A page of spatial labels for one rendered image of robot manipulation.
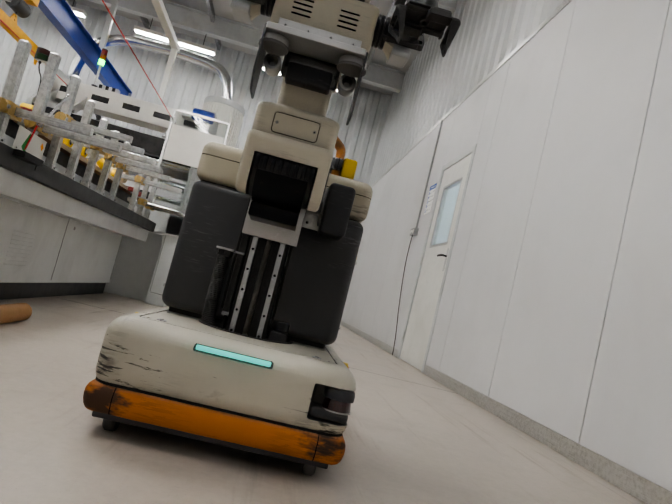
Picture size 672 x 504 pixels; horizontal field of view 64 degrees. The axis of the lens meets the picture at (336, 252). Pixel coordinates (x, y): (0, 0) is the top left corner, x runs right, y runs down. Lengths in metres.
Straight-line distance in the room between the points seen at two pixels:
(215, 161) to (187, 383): 0.69
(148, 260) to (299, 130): 3.87
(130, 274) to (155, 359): 3.89
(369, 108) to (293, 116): 10.66
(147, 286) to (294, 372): 3.94
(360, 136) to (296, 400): 10.72
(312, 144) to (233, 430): 0.73
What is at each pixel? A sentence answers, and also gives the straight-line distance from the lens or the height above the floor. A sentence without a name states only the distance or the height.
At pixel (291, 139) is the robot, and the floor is 0.80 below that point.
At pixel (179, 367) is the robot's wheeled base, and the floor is 0.20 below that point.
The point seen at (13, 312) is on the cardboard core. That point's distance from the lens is 2.65.
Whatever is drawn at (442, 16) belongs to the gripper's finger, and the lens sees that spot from 1.26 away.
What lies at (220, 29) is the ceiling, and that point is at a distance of 11.14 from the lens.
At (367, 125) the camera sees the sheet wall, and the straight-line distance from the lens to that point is 11.94.
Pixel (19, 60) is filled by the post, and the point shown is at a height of 1.02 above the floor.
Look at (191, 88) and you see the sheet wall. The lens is 12.07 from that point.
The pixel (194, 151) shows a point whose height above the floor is 1.41.
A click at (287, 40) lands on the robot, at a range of 1.43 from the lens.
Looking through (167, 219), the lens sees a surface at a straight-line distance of 5.03.
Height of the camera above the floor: 0.44
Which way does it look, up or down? 5 degrees up
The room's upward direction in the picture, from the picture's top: 14 degrees clockwise
